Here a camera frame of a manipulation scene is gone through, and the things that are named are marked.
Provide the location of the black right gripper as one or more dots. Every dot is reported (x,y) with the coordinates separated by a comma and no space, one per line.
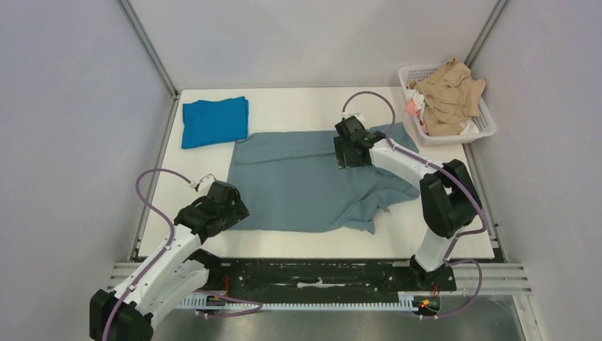
(345,153)

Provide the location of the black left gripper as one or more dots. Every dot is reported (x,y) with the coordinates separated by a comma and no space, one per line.
(238,212)

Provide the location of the grey-blue t-shirt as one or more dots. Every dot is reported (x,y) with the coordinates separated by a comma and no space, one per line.
(290,182)

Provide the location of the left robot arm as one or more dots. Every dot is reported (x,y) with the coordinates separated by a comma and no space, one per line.
(133,309)

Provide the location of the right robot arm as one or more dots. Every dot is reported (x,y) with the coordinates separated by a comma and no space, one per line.
(448,196)

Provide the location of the pink and white garment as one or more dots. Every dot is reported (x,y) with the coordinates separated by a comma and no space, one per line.
(414,110)

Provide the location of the white plastic laundry basket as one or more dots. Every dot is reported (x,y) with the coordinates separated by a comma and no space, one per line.
(483,123)

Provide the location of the folded bright blue t-shirt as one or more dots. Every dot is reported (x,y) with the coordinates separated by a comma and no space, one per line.
(207,123)

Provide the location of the beige t-shirt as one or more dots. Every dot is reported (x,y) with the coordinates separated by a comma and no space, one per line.
(449,99)

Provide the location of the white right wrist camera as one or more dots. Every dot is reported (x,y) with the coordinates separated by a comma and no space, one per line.
(346,115)

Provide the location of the white slotted cable duct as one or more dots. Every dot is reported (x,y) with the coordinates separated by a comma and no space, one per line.
(200,301)

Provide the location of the aluminium frame rail right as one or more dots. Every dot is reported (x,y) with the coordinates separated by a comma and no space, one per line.
(486,30)

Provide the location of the aluminium frame rail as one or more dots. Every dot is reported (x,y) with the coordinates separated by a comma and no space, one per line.
(486,30)
(148,47)

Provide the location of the aluminium frame rail left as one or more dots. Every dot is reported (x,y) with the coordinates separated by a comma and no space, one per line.
(148,47)

